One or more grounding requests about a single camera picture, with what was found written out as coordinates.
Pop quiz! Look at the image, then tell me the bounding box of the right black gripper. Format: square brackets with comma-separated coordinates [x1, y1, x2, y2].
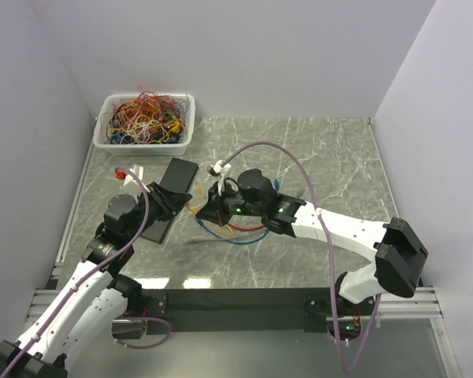
[196, 180, 265, 228]

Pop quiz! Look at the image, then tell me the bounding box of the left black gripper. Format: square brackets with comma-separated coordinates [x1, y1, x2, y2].
[126, 181, 192, 243]

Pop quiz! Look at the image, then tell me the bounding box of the black TP-Link switch box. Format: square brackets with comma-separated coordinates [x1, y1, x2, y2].
[140, 220, 173, 244]

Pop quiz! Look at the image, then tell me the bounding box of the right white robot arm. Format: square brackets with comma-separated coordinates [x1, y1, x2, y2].
[196, 169, 428, 314]

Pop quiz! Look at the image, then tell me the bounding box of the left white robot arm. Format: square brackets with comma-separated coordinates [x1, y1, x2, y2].
[0, 183, 192, 377]

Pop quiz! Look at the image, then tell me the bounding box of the white plastic basket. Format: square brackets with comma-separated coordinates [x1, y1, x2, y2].
[93, 91, 196, 156]

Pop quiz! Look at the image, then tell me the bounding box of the black base crossbar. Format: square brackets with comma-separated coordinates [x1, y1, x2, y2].
[143, 287, 331, 332]

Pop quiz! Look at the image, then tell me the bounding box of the red ethernet patch cable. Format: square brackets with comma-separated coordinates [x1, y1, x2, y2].
[226, 222, 263, 232]

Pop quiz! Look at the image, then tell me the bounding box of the black Mercusys switch box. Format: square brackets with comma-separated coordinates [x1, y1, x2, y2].
[159, 157, 199, 193]

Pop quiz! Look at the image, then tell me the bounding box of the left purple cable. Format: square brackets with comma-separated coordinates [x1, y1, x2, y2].
[0, 179, 173, 377]

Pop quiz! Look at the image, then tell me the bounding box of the purple cable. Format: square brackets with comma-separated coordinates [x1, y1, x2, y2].
[220, 141, 382, 373]
[0, 179, 173, 377]

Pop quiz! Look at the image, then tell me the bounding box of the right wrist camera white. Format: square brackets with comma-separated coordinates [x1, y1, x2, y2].
[207, 160, 232, 195]

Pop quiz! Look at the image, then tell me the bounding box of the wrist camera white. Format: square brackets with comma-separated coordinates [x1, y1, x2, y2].
[114, 165, 144, 187]
[207, 160, 232, 195]

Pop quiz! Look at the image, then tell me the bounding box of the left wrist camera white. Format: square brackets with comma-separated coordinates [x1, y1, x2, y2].
[114, 165, 144, 187]

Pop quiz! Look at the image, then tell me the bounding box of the grey ethernet patch cable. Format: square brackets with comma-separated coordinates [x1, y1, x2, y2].
[183, 188, 305, 243]

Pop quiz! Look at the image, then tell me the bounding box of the blue ethernet patch cable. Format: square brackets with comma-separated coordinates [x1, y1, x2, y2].
[196, 179, 281, 246]

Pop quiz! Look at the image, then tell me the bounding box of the tangled coloured wires bundle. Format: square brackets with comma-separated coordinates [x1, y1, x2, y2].
[100, 84, 193, 146]

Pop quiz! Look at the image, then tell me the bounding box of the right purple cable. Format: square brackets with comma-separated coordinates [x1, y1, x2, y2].
[220, 141, 382, 373]

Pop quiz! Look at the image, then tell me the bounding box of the aluminium rail frame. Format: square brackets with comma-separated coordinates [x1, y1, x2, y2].
[7, 157, 458, 378]

